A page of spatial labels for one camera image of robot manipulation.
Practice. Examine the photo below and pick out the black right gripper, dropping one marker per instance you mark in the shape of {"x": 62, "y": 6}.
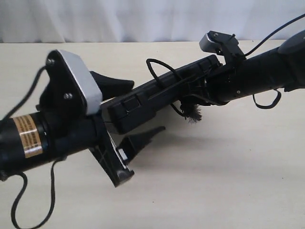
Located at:
{"x": 207, "y": 86}

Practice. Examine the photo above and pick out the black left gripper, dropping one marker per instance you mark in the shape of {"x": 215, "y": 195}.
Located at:
{"x": 70, "y": 135}

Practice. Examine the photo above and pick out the black plastic case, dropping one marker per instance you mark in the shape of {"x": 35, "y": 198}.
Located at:
{"x": 168, "y": 87}

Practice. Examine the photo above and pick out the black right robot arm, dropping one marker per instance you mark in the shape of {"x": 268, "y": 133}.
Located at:
{"x": 280, "y": 67}

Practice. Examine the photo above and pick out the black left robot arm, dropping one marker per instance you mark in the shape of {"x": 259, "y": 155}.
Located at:
{"x": 25, "y": 141}

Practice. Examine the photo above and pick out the white curtain backdrop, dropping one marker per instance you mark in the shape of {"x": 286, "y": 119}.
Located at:
{"x": 60, "y": 21}

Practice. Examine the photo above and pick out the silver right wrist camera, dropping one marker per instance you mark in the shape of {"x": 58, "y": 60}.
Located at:
{"x": 208, "y": 44}

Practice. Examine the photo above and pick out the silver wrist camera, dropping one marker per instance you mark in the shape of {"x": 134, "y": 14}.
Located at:
{"x": 73, "y": 90}
{"x": 208, "y": 44}

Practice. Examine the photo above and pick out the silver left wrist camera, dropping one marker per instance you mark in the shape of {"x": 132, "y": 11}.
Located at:
{"x": 73, "y": 90}

